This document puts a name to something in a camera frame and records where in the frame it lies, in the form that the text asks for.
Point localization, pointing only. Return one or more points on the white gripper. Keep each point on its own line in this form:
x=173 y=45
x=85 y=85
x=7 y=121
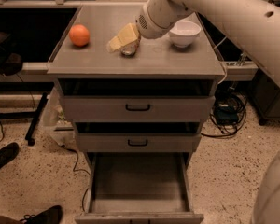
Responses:
x=151 y=27

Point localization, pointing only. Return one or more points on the red coke can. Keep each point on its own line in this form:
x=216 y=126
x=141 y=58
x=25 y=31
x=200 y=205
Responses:
x=129 y=50

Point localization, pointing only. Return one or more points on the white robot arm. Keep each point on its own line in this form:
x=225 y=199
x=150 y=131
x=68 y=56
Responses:
x=251 y=25

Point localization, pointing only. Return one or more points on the grey drawer cabinet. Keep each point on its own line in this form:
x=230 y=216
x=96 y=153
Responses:
x=155 y=59

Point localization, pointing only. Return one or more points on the top grey drawer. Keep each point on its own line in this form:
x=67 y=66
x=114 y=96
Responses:
x=136 y=99

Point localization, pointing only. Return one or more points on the bottom grey drawer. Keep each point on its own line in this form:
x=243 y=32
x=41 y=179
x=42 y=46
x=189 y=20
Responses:
x=138 y=188

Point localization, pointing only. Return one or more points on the orange fruit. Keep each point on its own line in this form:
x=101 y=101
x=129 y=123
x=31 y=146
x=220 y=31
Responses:
x=79 y=35

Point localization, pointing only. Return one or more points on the white bowl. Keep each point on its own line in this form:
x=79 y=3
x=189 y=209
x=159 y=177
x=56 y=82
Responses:
x=184 y=33

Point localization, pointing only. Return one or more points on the clear plastic bag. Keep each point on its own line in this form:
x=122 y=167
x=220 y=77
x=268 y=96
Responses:
x=54 y=122

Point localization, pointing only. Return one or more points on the black table leg stand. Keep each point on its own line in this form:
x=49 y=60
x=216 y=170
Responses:
x=33 y=115

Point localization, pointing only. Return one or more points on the black shoe upper left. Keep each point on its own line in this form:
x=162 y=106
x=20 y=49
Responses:
x=8 y=153

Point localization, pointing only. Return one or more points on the black shoe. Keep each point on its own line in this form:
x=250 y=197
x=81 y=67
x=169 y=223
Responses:
x=52 y=215
x=8 y=153

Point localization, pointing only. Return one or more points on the black shoe lower left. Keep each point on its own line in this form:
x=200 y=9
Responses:
x=52 y=215

